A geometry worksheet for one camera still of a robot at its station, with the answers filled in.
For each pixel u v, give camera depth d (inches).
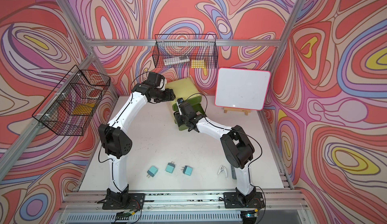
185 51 33.3
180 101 32.2
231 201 28.6
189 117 28.2
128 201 28.0
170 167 32.9
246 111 41.2
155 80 27.7
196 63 35.8
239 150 20.0
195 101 37.4
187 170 32.3
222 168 32.3
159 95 29.6
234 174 31.1
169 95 31.6
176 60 34.9
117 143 20.6
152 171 32.2
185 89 37.3
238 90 40.2
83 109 28.3
